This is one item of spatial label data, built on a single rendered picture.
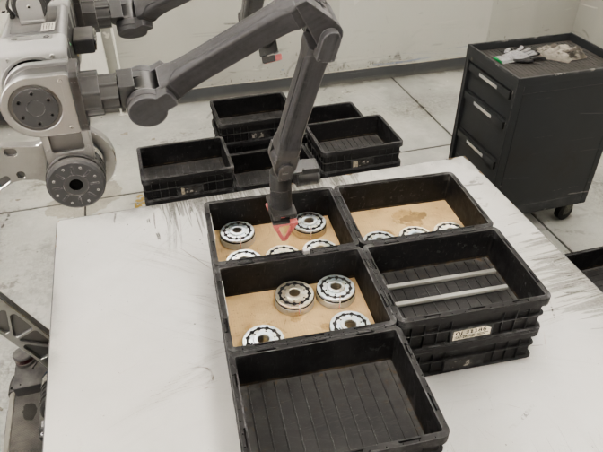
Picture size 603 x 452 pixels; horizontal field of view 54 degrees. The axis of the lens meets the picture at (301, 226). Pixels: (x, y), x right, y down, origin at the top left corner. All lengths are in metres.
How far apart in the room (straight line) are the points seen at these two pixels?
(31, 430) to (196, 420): 0.82
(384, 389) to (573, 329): 0.67
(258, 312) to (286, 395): 0.27
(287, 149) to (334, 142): 1.60
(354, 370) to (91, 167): 0.81
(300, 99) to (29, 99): 0.54
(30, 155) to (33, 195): 2.12
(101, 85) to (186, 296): 0.81
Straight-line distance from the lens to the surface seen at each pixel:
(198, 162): 2.86
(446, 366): 1.61
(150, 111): 1.22
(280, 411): 1.36
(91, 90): 1.21
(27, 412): 2.28
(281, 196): 1.52
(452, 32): 5.15
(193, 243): 2.01
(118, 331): 1.77
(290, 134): 1.38
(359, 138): 3.03
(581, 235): 3.49
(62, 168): 1.55
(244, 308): 1.58
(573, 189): 3.41
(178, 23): 4.42
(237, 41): 1.18
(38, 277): 3.17
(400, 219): 1.89
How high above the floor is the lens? 1.94
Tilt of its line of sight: 37 degrees down
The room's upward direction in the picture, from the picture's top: straight up
